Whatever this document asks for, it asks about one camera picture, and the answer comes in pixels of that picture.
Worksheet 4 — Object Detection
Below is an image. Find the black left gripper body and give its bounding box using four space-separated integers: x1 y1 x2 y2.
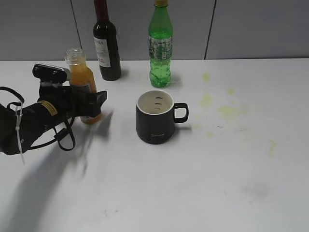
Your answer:
36 83 82 121

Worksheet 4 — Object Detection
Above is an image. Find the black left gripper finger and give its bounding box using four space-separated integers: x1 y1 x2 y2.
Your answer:
81 91 107 117

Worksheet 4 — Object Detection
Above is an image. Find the orange juice bottle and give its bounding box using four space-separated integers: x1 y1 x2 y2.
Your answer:
64 47 103 125

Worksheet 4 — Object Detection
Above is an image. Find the black mug white interior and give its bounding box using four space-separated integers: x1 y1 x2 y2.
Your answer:
136 90 189 145

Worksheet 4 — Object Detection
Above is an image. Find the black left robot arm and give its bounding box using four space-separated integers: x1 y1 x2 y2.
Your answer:
0 86 107 155

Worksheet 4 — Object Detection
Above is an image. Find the white zip tie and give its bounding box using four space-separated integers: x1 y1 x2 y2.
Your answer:
15 101 25 165

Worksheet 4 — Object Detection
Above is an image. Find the dark red wine bottle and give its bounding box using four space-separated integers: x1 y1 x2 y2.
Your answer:
93 0 121 81

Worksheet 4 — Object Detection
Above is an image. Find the green soda bottle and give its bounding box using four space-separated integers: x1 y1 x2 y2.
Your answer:
148 0 173 88

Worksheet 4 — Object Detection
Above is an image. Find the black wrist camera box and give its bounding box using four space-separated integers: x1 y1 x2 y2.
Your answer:
32 64 71 84

